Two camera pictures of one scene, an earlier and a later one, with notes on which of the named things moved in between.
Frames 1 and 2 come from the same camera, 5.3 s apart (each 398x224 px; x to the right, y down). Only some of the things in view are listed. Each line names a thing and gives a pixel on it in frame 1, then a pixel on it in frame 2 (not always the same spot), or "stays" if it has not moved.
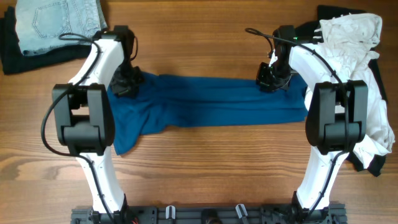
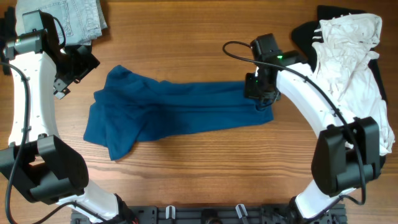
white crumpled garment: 349,43 stays
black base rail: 232,214 stays
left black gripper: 119,89 to 86,62
